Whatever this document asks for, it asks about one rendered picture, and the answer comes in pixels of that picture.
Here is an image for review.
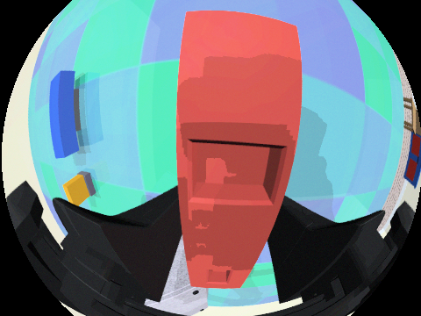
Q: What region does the blue bar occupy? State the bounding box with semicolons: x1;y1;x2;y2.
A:
49;70;80;158

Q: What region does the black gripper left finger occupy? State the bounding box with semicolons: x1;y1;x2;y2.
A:
53;185;182;303

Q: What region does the grey rectangular frame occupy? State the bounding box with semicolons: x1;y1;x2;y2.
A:
74;89;81;131

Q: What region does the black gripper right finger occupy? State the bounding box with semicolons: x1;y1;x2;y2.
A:
267;196;386;303

